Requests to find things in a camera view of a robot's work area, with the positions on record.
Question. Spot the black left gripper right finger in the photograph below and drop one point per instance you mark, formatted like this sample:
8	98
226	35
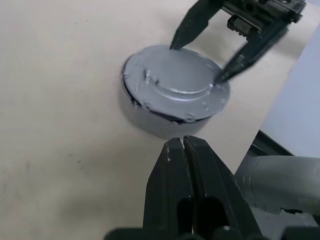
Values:
215	190

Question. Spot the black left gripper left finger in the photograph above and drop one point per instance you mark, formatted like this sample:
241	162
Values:
170	190

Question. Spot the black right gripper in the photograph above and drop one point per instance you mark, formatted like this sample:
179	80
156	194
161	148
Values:
265	12

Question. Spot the grey round motor cover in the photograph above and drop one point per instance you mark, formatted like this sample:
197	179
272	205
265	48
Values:
175	72

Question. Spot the silver motor stator housing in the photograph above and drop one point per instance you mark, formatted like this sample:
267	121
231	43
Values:
150	125

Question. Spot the silver robot torso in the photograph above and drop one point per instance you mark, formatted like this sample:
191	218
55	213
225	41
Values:
282	180

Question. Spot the black table frame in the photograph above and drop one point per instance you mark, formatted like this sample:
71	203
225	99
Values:
267	145

